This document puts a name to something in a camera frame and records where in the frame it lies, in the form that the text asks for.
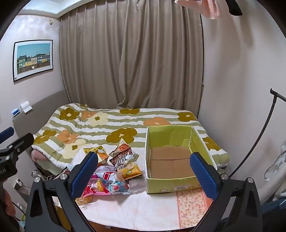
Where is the light blue snack packet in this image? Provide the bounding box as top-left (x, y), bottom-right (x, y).
top-left (107, 176), bottom-right (130, 194)

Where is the brown chocolate snack packet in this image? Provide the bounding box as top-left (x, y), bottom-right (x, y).
top-left (109, 152), bottom-right (139, 172)

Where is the grey headboard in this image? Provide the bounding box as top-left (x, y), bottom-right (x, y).
top-left (12, 89), bottom-right (67, 143)

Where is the floral striped blanket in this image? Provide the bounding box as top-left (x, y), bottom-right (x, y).
top-left (31, 103), bottom-right (230, 170)

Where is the pink floral cloth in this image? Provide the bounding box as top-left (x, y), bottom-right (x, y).
top-left (176, 190), bottom-right (214, 228)

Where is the black plastic object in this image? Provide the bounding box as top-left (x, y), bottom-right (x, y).
top-left (225, 0), bottom-right (243, 16)

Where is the person's left hand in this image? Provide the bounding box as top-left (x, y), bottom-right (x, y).
top-left (0, 190), bottom-right (15, 218)

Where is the green cardboard box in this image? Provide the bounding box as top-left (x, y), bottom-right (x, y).
top-left (145, 125), bottom-right (218, 194)

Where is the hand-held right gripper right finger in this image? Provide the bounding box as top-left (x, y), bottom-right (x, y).
top-left (189, 152), bottom-right (263, 232)

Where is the black curved stand pole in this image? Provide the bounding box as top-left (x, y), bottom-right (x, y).
top-left (228, 88), bottom-right (286, 176)

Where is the white tissue roll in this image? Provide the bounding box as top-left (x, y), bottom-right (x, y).
top-left (20, 101), bottom-right (33, 113)

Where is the beige curtain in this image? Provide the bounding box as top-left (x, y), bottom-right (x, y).
top-left (58, 0), bottom-right (205, 116)

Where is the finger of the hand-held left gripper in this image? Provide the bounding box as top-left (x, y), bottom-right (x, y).
top-left (0, 133), bottom-right (34, 165)
top-left (0, 127), bottom-right (15, 143)

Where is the blue cloth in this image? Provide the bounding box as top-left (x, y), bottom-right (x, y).
top-left (260, 197), bottom-right (286, 221)

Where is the pink and white snack packet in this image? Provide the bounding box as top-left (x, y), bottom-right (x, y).
top-left (82, 178), bottom-right (112, 198)

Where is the framed picture of houses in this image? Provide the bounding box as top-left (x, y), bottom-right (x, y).
top-left (12, 40), bottom-right (54, 83)

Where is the clear packet of yellow snacks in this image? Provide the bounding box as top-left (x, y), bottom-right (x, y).
top-left (75, 196), bottom-right (99, 209)

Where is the white patterned cloth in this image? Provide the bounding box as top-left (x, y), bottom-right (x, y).
top-left (264, 138), bottom-right (286, 199)

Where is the gold foil snack packet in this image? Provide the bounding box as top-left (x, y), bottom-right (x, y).
top-left (83, 145), bottom-right (109, 164)

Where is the pink pillow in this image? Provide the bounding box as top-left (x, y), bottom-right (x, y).
top-left (31, 149), bottom-right (51, 163)

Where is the white and red snack packet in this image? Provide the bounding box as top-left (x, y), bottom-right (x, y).
top-left (95, 165), bottom-right (119, 182)

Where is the hanging pink cloth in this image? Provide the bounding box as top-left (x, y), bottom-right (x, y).
top-left (174, 0), bottom-right (224, 19)

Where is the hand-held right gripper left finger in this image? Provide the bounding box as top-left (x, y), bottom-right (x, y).
top-left (26, 152), bottom-right (99, 232)

